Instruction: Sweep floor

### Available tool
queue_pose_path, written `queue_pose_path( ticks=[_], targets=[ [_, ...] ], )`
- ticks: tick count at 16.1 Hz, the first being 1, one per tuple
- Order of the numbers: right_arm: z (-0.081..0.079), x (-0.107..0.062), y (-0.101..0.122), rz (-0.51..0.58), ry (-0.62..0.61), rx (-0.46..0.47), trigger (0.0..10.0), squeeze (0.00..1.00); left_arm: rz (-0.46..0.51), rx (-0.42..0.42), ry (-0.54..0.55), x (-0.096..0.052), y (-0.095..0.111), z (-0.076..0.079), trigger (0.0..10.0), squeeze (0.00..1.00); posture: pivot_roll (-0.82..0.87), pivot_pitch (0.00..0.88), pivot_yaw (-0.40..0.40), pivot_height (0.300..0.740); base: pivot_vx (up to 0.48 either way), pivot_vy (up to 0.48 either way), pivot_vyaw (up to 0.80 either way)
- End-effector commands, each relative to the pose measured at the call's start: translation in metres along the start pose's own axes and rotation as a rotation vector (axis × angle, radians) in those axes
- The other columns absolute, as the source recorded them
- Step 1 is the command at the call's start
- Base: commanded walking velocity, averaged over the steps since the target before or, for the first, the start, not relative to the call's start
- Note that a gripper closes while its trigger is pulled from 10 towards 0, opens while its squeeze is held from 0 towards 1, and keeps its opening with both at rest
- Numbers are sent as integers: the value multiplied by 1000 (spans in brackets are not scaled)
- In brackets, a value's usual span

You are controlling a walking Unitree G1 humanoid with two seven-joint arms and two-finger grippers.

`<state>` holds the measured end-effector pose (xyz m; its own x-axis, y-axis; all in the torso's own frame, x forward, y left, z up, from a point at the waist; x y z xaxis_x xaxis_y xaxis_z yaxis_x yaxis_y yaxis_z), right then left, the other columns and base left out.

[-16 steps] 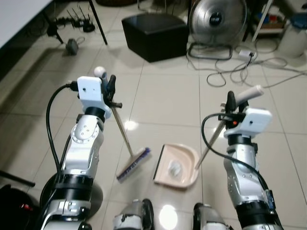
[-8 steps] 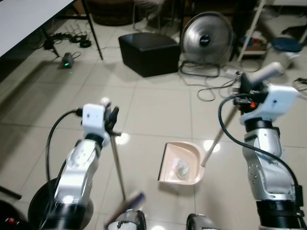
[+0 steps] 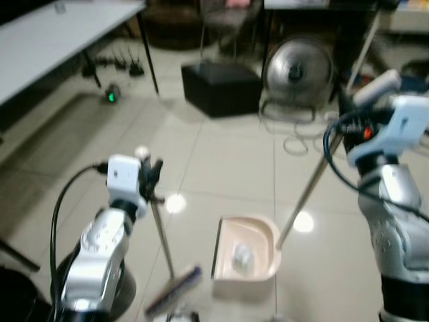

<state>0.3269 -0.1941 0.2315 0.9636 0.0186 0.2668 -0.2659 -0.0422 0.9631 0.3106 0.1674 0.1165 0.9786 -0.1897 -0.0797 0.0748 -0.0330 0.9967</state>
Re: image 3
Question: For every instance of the black round trash bin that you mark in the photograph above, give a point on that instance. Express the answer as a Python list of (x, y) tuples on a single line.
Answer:
[(126, 295)]

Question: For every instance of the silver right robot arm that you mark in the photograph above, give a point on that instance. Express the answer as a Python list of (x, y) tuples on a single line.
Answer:
[(395, 215)]

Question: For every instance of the black box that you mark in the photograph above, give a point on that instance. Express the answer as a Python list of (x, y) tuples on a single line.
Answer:
[(220, 88)]

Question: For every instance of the black furniture base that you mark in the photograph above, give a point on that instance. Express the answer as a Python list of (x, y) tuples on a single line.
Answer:
[(17, 295)]

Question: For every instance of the broom with white knob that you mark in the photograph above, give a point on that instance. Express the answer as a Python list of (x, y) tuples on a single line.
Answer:
[(163, 235)]

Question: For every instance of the white desk with slanted leg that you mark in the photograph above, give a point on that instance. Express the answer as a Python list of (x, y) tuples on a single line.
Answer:
[(402, 17)]

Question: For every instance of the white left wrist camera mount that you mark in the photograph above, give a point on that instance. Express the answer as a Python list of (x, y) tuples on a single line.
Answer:
[(123, 176)]

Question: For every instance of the dark metal chair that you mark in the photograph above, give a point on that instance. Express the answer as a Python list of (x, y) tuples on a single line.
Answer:
[(231, 27)]

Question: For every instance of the small device with green light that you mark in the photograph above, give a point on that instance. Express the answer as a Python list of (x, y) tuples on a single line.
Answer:
[(111, 95)]

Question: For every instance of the crumpled white paper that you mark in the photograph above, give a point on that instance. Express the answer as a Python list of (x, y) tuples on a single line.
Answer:
[(242, 256)]

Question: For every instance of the black router with antennas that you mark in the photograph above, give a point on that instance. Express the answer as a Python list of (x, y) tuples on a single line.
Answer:
[(134, 68)]

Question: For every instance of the blue bucket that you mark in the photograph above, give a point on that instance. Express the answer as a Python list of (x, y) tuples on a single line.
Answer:
[(415, 84)]

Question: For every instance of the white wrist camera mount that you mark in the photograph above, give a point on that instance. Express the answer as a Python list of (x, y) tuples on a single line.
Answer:
[(402, 124), (123, 176)]

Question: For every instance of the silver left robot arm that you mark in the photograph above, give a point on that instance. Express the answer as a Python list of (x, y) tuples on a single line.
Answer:
[(100, 248)]

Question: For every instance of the round metal floor fan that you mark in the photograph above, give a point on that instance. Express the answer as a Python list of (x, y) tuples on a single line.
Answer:
[(298, 70)]

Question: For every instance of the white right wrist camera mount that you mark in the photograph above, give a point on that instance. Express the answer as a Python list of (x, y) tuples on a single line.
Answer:
[(402, 124)]

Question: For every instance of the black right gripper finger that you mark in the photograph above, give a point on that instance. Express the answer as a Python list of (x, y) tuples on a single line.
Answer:
[(346, 102)]

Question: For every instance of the white table with black legs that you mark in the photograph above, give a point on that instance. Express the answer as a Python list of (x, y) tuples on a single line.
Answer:
[(53, 40)]

